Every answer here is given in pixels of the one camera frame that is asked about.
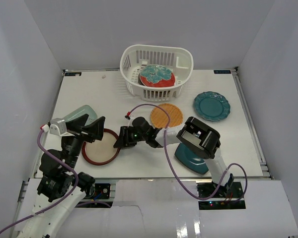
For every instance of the dark teal square plate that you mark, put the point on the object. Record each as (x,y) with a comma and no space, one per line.
(190,160)

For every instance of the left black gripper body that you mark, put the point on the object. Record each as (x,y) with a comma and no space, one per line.
(80,132)

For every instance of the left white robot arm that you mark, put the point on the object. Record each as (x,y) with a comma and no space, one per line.
(61,188)

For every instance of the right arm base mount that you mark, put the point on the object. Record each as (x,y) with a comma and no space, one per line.
(221,200)

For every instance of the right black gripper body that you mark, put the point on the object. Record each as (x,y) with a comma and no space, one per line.
(133,136)

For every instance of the red teal floral plate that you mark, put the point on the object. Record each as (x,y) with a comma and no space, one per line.
(157,76)

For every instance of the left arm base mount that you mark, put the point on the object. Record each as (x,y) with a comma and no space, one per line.
(100,198)

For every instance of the teal scalloped round plate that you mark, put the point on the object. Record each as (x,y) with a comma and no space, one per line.
(211,106)

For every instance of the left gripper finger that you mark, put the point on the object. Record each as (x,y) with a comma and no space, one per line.
(94,131)
(76,124)

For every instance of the blue table label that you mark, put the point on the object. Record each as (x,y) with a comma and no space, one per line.
(222,71)
(72,74)

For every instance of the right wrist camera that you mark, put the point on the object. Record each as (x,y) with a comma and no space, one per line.
(129,116)

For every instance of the red rimmed cream plate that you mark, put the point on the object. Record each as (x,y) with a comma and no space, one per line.
(101,152)

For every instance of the right blue table label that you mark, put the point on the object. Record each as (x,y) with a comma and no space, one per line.
(222,71)

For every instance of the left blue table label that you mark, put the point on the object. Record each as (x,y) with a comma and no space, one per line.
(72,74)

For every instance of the grey deer pattern plate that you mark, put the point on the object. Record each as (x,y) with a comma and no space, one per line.
(139,80)

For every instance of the pale green rectangular plate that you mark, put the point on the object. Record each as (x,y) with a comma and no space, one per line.
(85,109)

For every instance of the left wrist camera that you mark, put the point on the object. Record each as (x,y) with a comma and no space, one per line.
(56,127)

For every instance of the white plastic dish bin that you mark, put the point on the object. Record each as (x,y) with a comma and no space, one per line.
(136,57)

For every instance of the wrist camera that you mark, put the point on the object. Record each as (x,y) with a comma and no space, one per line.
(129,116)
(56,127)

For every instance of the woven bamboo round plate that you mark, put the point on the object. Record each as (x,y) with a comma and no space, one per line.
(159,118)

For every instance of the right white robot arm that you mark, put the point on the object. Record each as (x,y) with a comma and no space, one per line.
(198,137)

